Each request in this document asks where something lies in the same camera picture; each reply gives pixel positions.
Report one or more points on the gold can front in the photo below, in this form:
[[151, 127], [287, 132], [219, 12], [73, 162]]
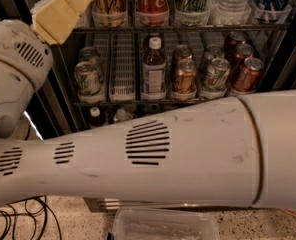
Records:
[[183, 81]]

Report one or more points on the red can front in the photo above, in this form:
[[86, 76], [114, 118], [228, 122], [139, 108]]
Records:
[[247, 75]]

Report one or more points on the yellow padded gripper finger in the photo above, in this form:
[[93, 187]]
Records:
[[54, 20]]

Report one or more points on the empty white shelf glide tray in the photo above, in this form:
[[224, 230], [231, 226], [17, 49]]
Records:
[[122, 71]]

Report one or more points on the red can back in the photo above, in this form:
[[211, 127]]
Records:
[[233, 39]]

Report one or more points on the brown tea bottle white cap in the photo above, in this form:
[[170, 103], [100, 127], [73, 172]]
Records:
[[154, 71]]

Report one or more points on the green tall can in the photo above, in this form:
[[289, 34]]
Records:
[[191, 12]]

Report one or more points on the blue labelled bottle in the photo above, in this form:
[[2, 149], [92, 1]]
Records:
[[268, 11]]

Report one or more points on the clear plastic container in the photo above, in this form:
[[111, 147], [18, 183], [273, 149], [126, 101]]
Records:
[[162, 224]]

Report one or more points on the gold can behind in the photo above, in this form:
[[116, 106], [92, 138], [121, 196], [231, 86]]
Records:
[[180, 52]]

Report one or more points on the green can behind left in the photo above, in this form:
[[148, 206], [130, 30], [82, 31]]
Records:
[[90, 54]]

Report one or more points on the green 7up can front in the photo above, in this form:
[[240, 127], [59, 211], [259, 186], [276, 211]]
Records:
[[89, 87]]

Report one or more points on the red can middle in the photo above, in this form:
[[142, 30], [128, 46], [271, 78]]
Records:
[[239, 54]]

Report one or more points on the stainless steel fridge grille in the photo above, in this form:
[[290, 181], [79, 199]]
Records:
[[108, 205]]

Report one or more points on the gold tall can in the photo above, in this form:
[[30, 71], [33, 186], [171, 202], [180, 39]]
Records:
[[109, 13]]

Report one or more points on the small brown bottle bottom shelf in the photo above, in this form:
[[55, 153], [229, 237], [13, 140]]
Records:
[[97, 117]]

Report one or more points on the white green can front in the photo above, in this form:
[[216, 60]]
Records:
[[214, 78]]

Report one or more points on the small water bottle bottom shelf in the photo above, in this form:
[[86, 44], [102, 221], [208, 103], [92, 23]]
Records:
[[122, 115]]

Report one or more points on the red can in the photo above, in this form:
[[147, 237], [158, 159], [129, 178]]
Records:
[[247, 75], [233, 39], [239, 54]]

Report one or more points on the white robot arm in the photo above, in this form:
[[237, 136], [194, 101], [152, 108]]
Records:
[[236, 151]]

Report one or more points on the red coca-cola bottle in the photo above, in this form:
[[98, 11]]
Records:
[[152, 12]]

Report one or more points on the clear water bottle right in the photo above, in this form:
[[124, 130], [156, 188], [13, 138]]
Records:
[[230, 12]]

